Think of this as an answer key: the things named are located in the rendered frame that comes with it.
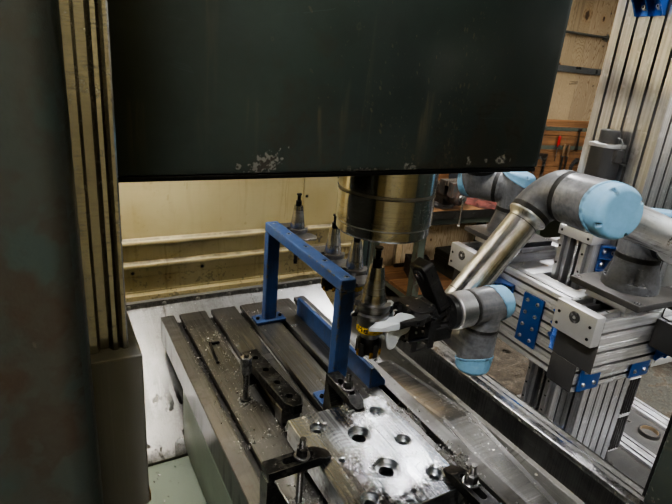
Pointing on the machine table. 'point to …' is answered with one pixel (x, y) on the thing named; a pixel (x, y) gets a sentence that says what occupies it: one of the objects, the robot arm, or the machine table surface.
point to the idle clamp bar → (287, 409)
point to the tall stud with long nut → (245, 375)
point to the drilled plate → (347, 446)
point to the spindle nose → (386, 207)
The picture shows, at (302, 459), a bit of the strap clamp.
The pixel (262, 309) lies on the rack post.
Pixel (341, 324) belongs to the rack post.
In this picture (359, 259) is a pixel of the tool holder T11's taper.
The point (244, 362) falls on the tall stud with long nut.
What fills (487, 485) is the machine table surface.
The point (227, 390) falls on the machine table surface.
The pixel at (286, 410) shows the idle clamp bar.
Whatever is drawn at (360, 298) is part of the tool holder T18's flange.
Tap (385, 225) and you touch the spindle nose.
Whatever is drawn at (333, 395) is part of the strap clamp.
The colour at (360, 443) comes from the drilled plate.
